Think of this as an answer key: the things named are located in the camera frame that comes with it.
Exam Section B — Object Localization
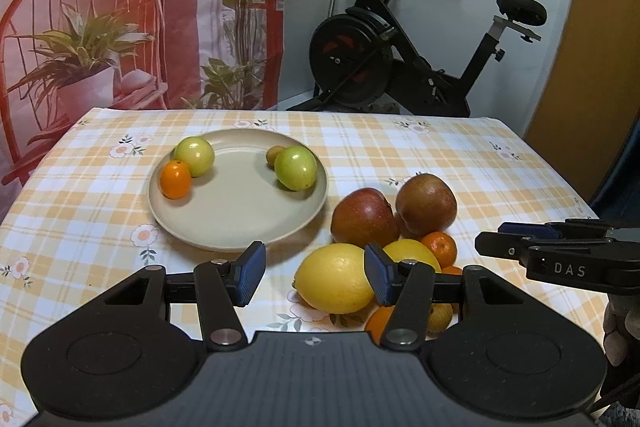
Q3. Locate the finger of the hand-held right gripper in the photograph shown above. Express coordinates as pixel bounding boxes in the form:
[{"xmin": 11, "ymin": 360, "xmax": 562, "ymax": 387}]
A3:
[
  {"xmin": 498, "ymin": 219, "xmax": 616, "ymax": 242},
  {"xmin": 475, "ymin": 232, "xmax": 538, "ymax": 260}
]

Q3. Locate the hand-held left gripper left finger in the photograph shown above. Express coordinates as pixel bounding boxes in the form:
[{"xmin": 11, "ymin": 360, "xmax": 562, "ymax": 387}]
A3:
[{"xmin": 102, "ymin": 241, "xmax": 267, "ymax": 352}]

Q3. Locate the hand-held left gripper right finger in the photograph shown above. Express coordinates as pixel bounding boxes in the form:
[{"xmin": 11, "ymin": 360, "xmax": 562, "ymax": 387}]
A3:
[{"xmin": 364, "ymin": 243, "xmax": 526, "ymax": 352}]

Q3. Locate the yellow lemon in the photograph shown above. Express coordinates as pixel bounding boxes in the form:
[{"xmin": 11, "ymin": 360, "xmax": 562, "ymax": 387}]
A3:
[
  {"xmin": 291, "ymin": 243, "xmax": 377, "ymax": 315},
  {"xmin": 382, "ymin": 239, "xmax": 442, "ymax": 274}
]

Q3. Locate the bright red apple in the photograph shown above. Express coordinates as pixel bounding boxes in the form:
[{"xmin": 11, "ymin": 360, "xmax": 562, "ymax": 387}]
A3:
[{"xmin": 331, "ymin": 188, "xmax": 401, "ymax": 249}]

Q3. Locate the beige plate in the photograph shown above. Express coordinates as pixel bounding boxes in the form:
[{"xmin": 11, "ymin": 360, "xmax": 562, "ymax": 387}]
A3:
[{"xmin": 147, "ymin": 128, "xmax": 330, "ymax": 253}]

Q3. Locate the dull brownish red apple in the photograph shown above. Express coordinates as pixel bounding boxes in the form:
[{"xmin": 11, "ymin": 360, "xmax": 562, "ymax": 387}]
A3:
[{"xmin": 395, "ymin": 173, "xmax": 458, "ymax": 237}]

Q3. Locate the green jujube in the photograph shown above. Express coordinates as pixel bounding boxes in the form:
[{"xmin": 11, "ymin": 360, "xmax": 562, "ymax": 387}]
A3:
[{"xmin": 274, "ymin": 146, "xmax": 318, "ymax": 191}]

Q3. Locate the orange kumquat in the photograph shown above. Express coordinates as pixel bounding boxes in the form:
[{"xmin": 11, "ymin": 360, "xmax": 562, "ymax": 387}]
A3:
[{"xmin": 159, "ymin": 160, "xmax": 193, "ymax": 200}]

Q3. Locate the small yellow-green jujube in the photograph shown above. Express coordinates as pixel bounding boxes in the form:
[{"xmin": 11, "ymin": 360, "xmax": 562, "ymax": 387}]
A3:
[{"xmin": 173, "ymin": 136, "xmax": 216, "ymax": 178}]

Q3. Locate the person's right hand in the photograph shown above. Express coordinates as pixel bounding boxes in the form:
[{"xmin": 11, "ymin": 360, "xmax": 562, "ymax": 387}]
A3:
[{"xmin": 602, "ymin": 299, "xmax": 640, "ymax": 403}]

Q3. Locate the orange wooden panel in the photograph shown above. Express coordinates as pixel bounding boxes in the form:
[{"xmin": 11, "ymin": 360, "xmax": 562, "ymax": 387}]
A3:
[{"xmin": 522, "ymin": 0, "xmax": 640, "ymax": 208}]

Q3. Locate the orange checked floral tablecloth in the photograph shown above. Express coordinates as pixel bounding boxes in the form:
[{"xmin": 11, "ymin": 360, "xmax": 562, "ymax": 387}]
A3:
[{"xmin": 0, "ymin": 107, "xmax": 608, "ymax": 408}]

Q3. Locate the black exercise bike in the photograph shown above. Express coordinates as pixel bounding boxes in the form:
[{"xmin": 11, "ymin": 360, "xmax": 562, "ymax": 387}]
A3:
[{"xmin": 287, "ymin": 0, "xmax": 548, "ymax": 118}]

